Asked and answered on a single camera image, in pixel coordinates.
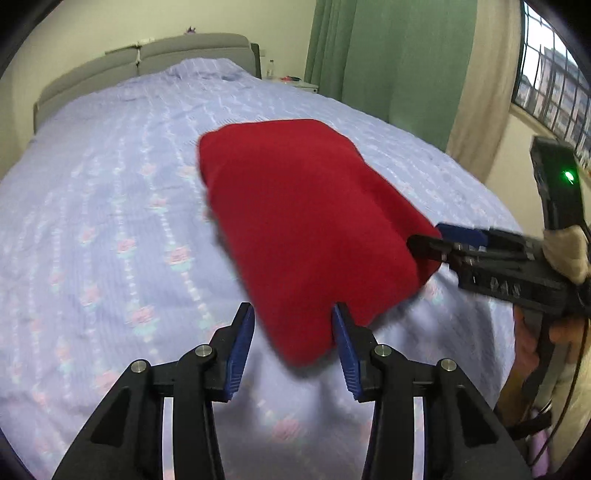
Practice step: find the window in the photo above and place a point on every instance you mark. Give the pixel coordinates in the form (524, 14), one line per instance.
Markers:
(558, 83)

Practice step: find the beige curtain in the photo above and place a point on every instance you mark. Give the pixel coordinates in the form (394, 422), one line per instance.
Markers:
(485, 92)

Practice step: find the green curtain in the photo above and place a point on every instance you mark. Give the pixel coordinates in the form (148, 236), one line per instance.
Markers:
(392, 69)

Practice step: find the grey padded headboard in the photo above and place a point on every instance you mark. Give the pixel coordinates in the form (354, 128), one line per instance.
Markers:
(138, 60)

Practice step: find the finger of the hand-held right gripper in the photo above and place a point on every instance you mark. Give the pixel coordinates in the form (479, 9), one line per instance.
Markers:
(461, 235)
(429, 249)

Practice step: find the red cartoon print sweater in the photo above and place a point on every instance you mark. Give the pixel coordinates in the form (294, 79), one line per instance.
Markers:
(304, 221)

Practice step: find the white nightstand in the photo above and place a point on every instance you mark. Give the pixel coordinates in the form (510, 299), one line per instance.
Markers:
(300, 83)

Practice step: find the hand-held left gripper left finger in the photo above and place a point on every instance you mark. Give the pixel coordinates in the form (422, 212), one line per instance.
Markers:
(238, 355)

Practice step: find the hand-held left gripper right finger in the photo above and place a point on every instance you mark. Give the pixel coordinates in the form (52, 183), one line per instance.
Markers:
(348, 355)

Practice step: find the blue striped floral bed cover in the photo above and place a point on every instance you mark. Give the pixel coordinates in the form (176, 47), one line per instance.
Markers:
(115, 207)

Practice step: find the clear plastic bottle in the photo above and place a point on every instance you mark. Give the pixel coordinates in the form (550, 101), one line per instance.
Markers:
(270, 68)

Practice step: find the person's right hand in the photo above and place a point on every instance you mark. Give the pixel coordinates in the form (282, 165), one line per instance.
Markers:
(526, 360)

